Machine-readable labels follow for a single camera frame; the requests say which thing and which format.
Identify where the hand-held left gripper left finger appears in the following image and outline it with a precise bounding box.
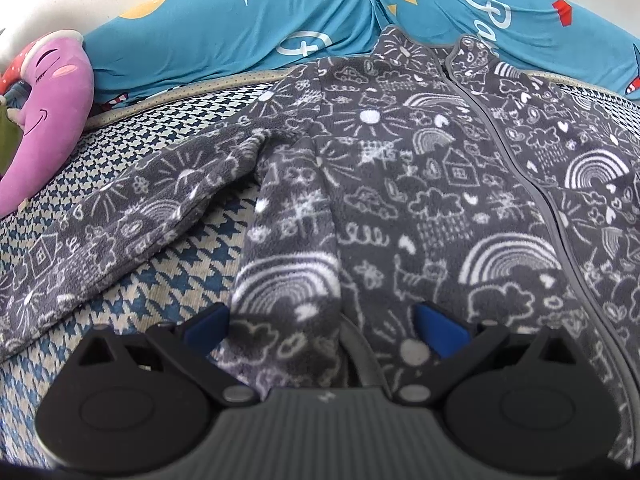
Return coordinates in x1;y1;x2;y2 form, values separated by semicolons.
72;302;261;408

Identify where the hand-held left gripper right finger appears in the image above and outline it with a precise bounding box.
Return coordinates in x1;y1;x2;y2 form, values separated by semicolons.
395;301;584;407

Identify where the grey patterned fleece jacket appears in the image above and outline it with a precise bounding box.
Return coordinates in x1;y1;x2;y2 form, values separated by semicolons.
0;25;640;467

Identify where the blue houndstooth bed mat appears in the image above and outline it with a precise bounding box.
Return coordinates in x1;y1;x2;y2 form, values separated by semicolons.
0;69;640;467

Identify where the purple moon plush pillow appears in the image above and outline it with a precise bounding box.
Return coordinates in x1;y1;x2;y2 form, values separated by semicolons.
0;30;96;219

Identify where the blue printed long pillow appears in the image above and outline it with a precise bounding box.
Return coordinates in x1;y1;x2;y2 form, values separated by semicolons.
81;0;640;117

